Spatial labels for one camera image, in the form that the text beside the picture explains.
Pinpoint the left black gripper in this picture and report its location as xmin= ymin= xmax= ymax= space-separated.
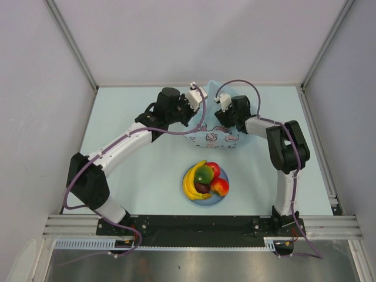
xmin=166 ymin=93 xmax=199 ymax=127

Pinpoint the blue cartoon plastic bag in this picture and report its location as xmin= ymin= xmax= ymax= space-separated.
xmin=184 ymin=80 xmax=256 ymax=149

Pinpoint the red fake apple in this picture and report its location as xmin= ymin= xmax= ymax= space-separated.
xmin=206 ymin=162 xmax=221 ymax=179

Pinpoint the green fake lime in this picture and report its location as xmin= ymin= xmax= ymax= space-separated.
xmin=194 ymin=165 xmax=214 ymax=184

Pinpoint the orange red fake peach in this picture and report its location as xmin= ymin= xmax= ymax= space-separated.
xmin=210 ymin=177 xmax=230 ymax=197

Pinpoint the yellow fake banana bunch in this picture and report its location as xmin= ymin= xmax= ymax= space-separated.
xmin=183 ymin=160 xmax=212 ymax=200

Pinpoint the dark purple fake fig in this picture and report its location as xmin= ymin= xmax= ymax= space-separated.
xmin=194 ymin=182 xmax=210 ymax=194

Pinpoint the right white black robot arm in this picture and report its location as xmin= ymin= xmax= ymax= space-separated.
xmin=214 ymin=93 xmax=310 ymax=236

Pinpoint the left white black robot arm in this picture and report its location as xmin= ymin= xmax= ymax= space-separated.
xmin=66 ymin=83 xmax=207 ymax=235

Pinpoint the blue round plate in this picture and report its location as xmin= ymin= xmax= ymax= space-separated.
xmin=182 ymin=163 xmax=230 ymax=207

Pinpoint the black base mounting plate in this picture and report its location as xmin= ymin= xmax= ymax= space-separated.
xmin=96 ymin=214 xmax=306 ymax=248

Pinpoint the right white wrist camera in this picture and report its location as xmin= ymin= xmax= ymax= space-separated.
xmin=214 ymin=93 xmax=231 ymax=112

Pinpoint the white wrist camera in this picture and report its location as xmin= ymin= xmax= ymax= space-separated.
xmin=185 ymin=82 xmax=208 ymax=112
xmin=214 ymin=93 xmax=231 ymax=112

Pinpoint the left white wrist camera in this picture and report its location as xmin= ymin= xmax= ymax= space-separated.
xmin=185 ymin=82 xmax=208 ymax=112

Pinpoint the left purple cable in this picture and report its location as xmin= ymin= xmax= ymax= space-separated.
xmin=57 ymin=83 xmax=208 ymax=265

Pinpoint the purple cable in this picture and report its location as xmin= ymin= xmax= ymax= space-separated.
xmin=216 ymin=79 xmax=324 ymax=260
xmin=57 ymin=83 xmax=208 ymax=265

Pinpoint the right aluminium side rail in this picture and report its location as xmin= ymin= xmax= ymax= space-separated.
xmin=297 ymin=86 xmax=344 ymax=216

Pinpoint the left aluminium corner post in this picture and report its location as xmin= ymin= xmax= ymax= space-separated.
xmin=43 ymin=0 xmax=99 ymax=94

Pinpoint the grey slotted cable duct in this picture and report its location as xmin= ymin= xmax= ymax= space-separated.
xmin=53 ymin=237 xmax=293 ymax=251

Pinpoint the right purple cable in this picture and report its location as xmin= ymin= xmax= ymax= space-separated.
xmin=216 ymin=79 xmax=324 ymax=260

